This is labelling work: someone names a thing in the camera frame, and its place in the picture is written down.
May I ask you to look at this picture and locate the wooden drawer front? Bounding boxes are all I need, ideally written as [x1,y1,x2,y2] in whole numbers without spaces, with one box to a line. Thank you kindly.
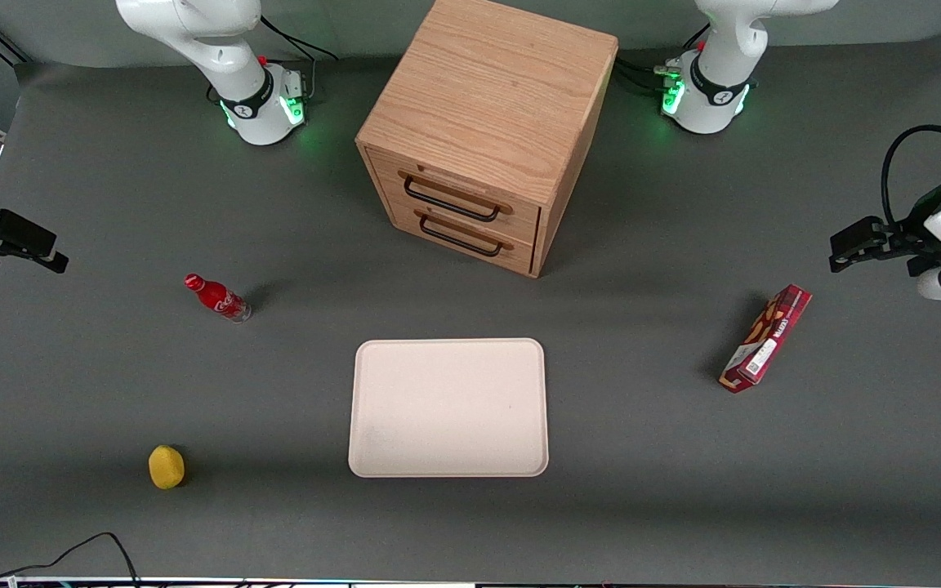
[385,196,537,275]
[367,149,542,246]

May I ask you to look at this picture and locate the red snack box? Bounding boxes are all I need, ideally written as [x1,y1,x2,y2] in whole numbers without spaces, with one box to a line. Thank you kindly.
[719,284,813,394]

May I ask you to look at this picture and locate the black right base cables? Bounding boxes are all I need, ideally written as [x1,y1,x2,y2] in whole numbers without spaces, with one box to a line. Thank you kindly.
[258,15,341,103]

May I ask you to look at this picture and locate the black left base cables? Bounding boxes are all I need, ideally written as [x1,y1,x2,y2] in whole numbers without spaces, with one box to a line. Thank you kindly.
[613,24,710,97]

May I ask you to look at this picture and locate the wooden drawer cabinet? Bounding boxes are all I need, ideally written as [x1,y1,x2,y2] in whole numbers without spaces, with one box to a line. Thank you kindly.
[355,0,619,279]

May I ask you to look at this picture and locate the yellow lemon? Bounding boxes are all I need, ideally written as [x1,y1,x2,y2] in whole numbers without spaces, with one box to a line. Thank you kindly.
[148,445,187,491]

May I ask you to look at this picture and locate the beige plastic tray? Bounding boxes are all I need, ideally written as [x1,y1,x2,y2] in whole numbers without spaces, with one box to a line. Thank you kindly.
[348,338,550,479]

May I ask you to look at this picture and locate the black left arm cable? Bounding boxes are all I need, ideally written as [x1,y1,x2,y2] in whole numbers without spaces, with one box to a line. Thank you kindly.
[881,125,941,227]

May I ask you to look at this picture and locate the black metal drawer handle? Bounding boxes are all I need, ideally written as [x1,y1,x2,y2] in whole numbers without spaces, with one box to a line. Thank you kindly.
[404,176,502,223]
[419,214,505,258]

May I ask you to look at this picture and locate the red coke bottle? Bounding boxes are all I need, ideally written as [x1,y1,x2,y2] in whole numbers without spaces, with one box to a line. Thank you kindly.
[185,274,253,324]

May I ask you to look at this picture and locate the black cable on table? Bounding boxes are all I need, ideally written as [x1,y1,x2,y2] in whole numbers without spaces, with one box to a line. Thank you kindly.
[0,532,141,588]

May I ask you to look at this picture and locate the black base cables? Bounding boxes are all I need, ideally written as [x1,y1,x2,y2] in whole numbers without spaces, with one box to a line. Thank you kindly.
[258,15,341,103]
[613,24,710,97]

